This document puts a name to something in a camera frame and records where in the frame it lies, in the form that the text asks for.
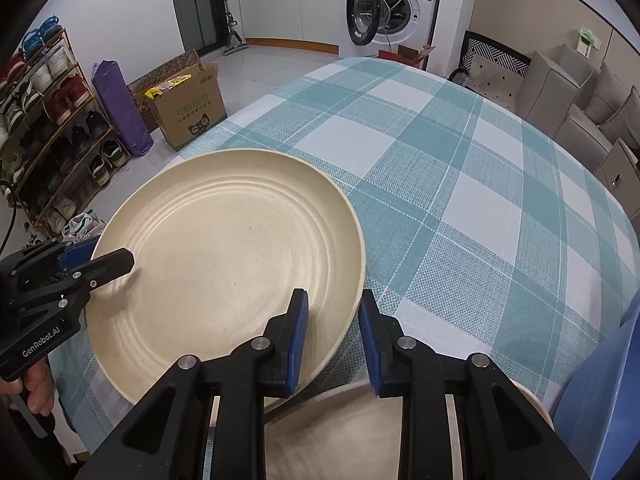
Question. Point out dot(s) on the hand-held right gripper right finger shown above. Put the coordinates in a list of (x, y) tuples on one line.
[(367, 345)]

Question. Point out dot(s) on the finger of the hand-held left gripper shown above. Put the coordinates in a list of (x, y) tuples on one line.
[(107, 266), (77, 255)]

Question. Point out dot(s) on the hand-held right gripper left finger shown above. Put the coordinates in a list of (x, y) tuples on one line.
[(297, 340)]

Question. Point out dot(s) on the cream plate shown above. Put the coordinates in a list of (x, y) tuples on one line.
[(225, 240), (330, 435)]

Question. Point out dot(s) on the large blue bowl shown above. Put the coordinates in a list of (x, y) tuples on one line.
[(600, 400)]

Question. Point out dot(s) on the person's left hand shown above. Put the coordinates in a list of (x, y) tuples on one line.
[(40, 390)]

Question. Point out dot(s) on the white sneakers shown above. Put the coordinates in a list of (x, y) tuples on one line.
[(82, 225)]

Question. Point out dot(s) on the metal shoe rack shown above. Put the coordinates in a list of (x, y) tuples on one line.
[(75, 110)]

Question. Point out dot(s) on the purple bag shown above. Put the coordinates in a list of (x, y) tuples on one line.
[(120, 110)]

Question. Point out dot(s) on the rows of shoes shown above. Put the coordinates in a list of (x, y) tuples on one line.
[(55, 105)]

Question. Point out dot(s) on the teal checked tablecloth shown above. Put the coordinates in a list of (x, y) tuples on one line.
[(450, 210)]

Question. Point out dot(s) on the brown cardboard box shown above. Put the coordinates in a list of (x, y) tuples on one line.
[(192, 110)]

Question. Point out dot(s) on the patterned flat cardboard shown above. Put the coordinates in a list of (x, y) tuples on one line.
[(165, 72)]

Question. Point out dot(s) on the upright vacuum cleaner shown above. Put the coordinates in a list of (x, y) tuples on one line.
[(234, 35)]

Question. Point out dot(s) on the dark sliding door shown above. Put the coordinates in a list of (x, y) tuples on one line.
[(192, 0)]

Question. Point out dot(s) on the red cardboard box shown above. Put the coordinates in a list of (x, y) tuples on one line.
[(405, 56)]

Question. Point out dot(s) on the black patterned chair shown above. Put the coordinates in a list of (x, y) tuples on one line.
[(492, 70)]

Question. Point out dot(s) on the grey side cabinet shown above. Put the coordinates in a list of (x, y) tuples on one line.
[(620, 175)]

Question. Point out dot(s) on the white base cabinets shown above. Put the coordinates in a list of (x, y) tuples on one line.
[(280, 5)]

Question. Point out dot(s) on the grey sofa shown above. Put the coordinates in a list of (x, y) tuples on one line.
[(575, 105)]

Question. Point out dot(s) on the white washing machine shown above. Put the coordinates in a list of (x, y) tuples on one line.
[(395, 5)]

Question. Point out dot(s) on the green wall tissue holder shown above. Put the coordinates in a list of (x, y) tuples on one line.
[(586, 40)]

